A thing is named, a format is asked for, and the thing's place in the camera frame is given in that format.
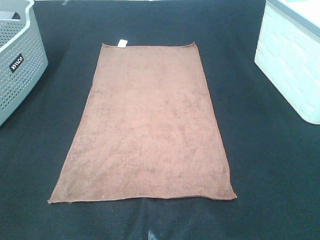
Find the black fabric table mat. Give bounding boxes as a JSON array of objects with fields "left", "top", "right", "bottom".
[{"left": 0, "top": 0, "right": 320, "bottom": 240}]

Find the grey perforated plastic basket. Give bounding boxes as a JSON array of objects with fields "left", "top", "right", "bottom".
[{"left": 0, "top": 0, "right": 48, "bottom": 123}]

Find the grey tape strip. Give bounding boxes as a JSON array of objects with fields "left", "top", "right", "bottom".
[{"left": 147, "top": 229, "right": 157, "bottom": 240}]

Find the white plastic storage bin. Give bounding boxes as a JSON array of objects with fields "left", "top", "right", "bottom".
[{"left": 254, "top": 0, "right": 320, "bottom": 125}]

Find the brown microfibre towel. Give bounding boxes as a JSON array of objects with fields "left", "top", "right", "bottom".
[{"left": 48, "top": 43, "right": 237, "bottom": 204}]

